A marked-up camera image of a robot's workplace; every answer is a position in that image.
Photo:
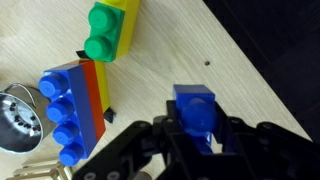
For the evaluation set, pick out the small blue building block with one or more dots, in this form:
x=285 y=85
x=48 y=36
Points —
x=196 y=113

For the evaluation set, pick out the green building block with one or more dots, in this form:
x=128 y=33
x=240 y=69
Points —
x=103 y=33

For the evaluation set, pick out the metal bowl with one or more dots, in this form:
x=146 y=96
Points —
x=20 y=133

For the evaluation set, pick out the long blue building block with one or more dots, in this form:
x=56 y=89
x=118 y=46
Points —
x=78 y=106

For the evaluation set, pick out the thin yellow building block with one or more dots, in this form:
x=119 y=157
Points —
x=101 y=86

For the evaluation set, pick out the small wooden crate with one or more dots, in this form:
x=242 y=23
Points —
x=40 y=167

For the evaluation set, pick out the small dark crumb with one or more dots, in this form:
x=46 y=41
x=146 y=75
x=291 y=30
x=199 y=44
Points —
x=207 y=62

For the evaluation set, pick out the black clip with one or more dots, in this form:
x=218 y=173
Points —
x=80 y=54
x=109 y=116

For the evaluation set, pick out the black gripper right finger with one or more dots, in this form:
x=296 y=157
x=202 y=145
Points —
x=233 y=150

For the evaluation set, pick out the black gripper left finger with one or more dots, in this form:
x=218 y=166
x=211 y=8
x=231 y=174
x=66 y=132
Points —
x=173 y=140

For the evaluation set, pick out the red building block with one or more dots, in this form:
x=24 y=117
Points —
x=93 y=100

